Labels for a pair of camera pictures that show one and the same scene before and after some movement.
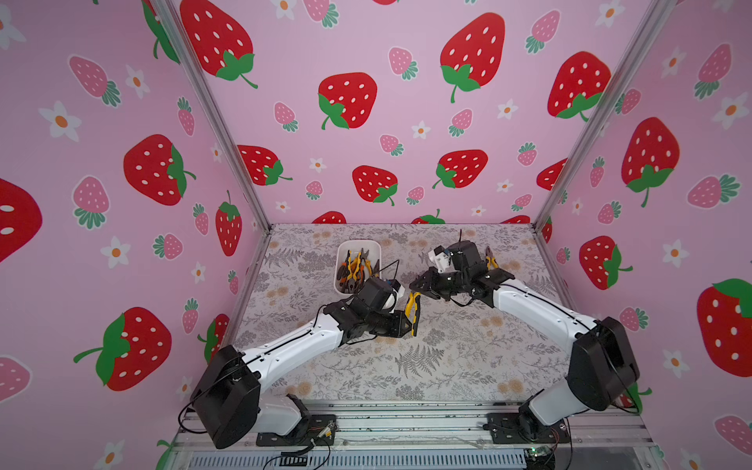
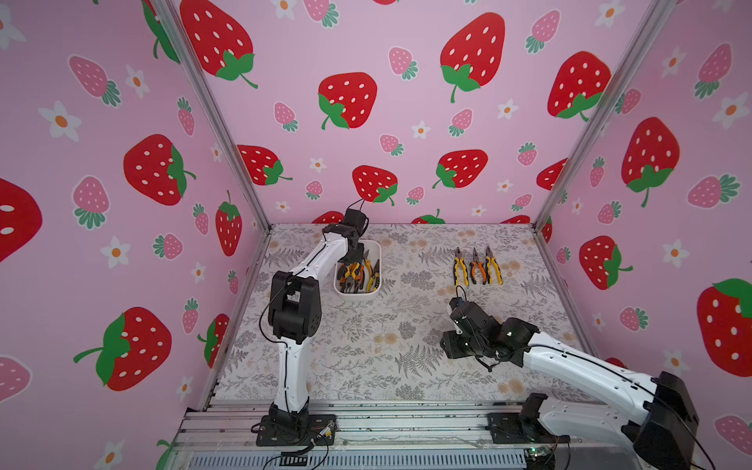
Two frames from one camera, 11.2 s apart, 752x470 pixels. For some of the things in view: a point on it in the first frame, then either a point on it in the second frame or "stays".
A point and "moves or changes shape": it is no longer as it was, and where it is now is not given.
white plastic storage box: [354, 262] stays
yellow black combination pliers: [491, 259] stays
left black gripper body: [385, 324] to [356, 256]
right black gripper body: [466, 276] to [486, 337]
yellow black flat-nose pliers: [411, 310] moves or changes shape
